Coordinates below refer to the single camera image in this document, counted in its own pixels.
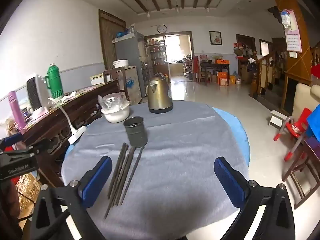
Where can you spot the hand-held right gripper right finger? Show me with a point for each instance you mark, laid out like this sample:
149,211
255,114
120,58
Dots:
230,182

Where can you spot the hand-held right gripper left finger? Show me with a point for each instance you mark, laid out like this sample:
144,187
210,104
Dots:
96,180

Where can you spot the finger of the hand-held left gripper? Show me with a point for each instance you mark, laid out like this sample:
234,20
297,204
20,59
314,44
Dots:
12,138
37,146

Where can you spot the bundle of dark chopsticks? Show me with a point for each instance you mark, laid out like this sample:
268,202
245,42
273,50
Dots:
122,172

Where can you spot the dark metal utensil holder cup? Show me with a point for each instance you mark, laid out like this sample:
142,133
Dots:
136,132

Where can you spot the person's left forearm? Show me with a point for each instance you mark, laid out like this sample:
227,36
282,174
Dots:
8,205

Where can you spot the blond doll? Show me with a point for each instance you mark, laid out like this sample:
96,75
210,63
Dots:
11,127

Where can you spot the beige textured cloth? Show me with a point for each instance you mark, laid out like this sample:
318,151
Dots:
27,190

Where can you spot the purple thermos bottle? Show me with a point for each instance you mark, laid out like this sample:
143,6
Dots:
16,110

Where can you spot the dark wooden sideboard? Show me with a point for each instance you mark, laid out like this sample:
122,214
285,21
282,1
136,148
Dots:
62,120

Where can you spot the white electric heater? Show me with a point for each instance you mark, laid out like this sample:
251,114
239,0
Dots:
35,95

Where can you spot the blue table cover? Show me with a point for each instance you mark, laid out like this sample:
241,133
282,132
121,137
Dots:
237,130

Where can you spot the white crumpled tissue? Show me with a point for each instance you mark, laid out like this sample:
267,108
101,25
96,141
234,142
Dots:
67,96

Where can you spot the grey fleece table cloth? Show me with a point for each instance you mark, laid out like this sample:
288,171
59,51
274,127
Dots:
175,160

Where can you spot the green thermos flask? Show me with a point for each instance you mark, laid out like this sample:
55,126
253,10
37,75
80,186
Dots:
55,82

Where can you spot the floral sideboard cover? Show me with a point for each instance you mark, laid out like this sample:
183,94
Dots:
82,91

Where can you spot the brown wooden chair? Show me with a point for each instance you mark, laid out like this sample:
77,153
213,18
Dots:
307,175

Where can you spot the white step stool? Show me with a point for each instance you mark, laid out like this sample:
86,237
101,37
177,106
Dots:
277,120

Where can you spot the red child's chair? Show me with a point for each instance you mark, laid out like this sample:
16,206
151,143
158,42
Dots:
296,127

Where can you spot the small cream chest freezer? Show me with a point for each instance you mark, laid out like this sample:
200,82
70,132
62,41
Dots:
97,79

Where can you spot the white chest freezer blue print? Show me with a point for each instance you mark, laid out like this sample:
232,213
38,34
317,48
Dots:
132,85

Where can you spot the dark wooden chair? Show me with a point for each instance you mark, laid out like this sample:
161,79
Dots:
110,73

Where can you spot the upright orange carton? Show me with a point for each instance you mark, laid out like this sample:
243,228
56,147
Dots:
223,78

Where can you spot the clear water jug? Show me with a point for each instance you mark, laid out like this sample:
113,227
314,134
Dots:
237,78

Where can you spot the bronze electric kettle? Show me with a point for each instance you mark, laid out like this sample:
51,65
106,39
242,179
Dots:
160,95

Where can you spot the small wooden chair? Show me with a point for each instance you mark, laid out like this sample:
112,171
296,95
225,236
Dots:
203,76

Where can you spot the cream armchair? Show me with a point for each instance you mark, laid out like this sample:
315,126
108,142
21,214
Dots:
302,97

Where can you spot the wooden staircase railing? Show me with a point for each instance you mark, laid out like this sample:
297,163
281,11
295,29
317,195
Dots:
265,75

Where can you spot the dark wooden side table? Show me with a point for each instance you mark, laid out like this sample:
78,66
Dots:
215,66

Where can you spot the white rice cooker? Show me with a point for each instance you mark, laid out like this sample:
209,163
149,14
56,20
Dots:
120,63

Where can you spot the red hanging cloth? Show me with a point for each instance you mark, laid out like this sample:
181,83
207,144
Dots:
197,67

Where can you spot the flat orange box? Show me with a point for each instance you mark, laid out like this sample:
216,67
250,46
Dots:
222,61

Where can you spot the brown curtained door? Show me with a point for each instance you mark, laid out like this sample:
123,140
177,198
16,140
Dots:
108,40

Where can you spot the grey refrigerator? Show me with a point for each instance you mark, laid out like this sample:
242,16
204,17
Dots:
127,50

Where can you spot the cluster of hanging bags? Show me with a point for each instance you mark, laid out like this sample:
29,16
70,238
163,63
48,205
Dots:
242,48

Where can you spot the glass shelf cabinet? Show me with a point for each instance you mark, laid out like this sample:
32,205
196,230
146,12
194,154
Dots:
156,57

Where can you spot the blue plastic bags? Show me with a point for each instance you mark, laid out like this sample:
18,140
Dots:
122,34

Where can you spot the hanging ceiling lamp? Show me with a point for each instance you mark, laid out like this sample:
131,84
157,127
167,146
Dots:
207,8
148,13
177,8

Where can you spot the framed wall picture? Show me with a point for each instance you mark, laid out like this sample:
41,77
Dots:
215,38

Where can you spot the pink wall calendar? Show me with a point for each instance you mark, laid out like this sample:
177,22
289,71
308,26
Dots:
293,37

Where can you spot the round wall clock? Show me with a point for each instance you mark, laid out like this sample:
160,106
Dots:
162,28

